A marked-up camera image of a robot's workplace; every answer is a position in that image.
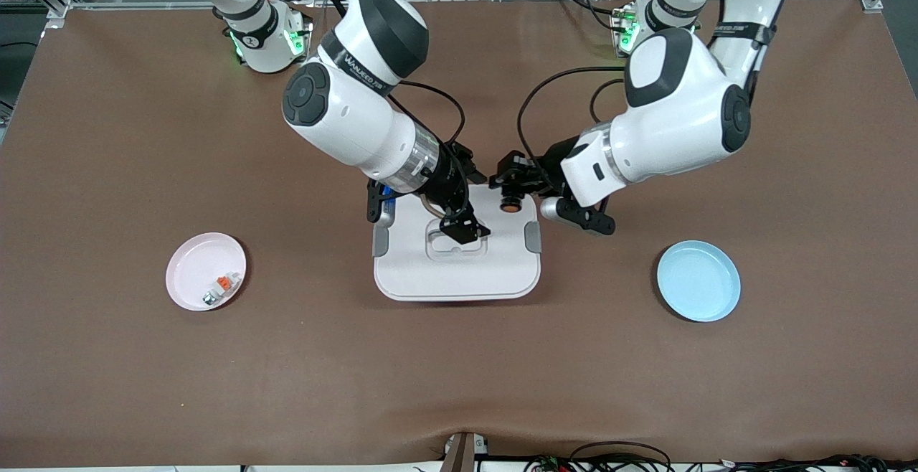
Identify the pale pink round plate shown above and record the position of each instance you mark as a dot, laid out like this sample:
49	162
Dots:
197	264

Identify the orange white connector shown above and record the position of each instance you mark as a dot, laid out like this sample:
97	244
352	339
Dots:
222	287

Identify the orange black push button switch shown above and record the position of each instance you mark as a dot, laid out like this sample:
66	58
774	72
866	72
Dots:
510	205

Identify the brown post with white bracket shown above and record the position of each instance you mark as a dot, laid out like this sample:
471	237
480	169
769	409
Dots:
462	454

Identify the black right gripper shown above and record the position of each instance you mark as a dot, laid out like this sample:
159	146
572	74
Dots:
446	183

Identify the white lidded storage box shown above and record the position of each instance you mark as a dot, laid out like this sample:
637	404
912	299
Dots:
459	275

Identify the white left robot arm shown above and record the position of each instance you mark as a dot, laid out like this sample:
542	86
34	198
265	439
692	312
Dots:
681	120

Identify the light blue round plate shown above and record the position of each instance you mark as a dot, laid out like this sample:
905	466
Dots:
699	282

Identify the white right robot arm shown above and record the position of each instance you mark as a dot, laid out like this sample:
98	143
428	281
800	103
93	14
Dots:
344	106

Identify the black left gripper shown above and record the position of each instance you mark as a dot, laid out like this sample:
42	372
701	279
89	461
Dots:
546	166

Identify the brown table mat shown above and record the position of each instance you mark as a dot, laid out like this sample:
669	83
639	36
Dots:
143	386

